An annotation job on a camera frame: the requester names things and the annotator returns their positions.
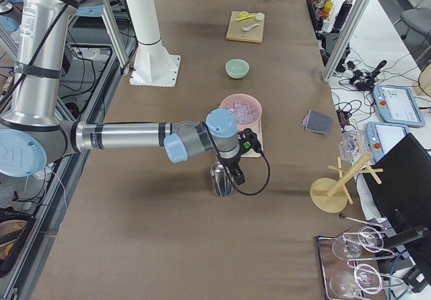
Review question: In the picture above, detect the blue teach pendant upper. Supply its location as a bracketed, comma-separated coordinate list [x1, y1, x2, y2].
[372, 84, 426, 127]

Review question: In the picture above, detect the black monitor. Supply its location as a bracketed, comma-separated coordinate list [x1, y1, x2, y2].
[364, 133, 430, 232]

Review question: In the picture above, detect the mint green bowl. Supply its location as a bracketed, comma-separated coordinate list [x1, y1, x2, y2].
[225, 59, 250, 80]

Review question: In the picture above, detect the blue teach pendant lower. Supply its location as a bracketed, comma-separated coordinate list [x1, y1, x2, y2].
[366, 121, 409, 162]

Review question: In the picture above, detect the wooden cup tree stand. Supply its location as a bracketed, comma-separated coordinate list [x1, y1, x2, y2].
[310, 150, 383, 213]

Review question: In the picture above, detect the grey office chair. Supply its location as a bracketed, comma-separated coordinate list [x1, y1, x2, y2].
[400, 7, 431, 40]

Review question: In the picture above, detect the cream plastic tray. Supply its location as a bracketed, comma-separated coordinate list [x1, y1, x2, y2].
[215, 106, 265, 159]

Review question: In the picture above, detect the black camera cable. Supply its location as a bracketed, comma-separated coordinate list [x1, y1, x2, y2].
[234, 148, 271, 196]

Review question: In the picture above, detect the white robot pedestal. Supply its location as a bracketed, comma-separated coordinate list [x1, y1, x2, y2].
[126, 0, 180, 88]

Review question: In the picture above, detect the yellow plastic knife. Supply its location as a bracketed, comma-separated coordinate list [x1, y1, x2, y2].
[235, 14, 256, 22]

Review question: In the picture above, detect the pink bowl of ice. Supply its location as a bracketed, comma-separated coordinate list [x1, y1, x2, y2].
[220, 94, 262, 132]

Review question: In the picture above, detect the metal wine glass rack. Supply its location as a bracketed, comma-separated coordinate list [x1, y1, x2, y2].
[316, 226, 404, 299]

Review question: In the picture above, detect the clear glass mug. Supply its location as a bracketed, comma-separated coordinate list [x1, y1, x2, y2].
[339, 129, 369, 164]

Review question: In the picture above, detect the grey folded cloth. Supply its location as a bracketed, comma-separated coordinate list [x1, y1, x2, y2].
[302, 110, 333, 136]

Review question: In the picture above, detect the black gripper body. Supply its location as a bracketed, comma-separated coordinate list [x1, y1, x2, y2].
[218, 154, 241, 174]

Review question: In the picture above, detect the aluminium frame post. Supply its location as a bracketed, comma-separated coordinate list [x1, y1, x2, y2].
[321, 0, 370, 82]

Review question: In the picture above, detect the wooden cutting board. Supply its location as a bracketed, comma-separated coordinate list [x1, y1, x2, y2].
[226, 11, 265, 44]

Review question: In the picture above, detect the metal ice scoop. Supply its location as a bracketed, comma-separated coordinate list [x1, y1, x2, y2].
[210, 161, 233, 198]

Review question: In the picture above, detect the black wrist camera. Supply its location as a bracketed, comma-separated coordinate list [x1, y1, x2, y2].
[238, 128, 263, 155]

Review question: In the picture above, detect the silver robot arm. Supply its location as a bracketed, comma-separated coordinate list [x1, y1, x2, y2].
[1, 0, 241, 177]

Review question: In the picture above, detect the blue teach pendant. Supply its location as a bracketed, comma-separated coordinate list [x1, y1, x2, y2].
[366, 121, 409, 162]
[372, 84, 426, 127]

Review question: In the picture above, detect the wine glass upper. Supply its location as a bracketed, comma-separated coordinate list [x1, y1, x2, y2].
[332, 226, 383, 260]

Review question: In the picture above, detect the wine glass lower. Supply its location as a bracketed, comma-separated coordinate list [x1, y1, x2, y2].
[329, 264, 383, 299]

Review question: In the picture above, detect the black water bottle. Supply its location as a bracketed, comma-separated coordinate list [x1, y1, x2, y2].
[332, 0, 354, 32]

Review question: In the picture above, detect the white ceramic spoon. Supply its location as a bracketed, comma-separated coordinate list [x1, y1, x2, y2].
[242, 23, 260, 32]

